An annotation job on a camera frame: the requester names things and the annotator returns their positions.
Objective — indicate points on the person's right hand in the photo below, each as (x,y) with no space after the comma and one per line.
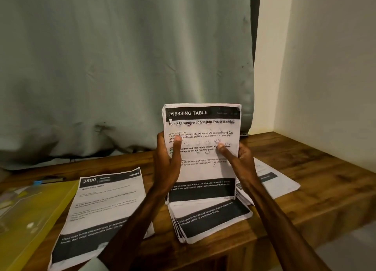
(242,165)

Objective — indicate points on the person's left hand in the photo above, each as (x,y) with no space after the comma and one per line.
(165,165)

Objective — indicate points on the wash baby bottle paper stack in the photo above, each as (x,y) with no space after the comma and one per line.
(100,212)

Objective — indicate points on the yellow patterned folder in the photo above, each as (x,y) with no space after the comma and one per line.
(29,218)

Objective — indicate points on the person's left forearm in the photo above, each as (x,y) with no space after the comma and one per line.
(126,232)

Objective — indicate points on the person's right forearm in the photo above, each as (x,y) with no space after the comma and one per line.
(285,232)

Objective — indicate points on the pale green curtain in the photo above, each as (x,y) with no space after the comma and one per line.
(117,62)

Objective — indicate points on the blue pen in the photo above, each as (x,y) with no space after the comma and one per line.
(50,180)

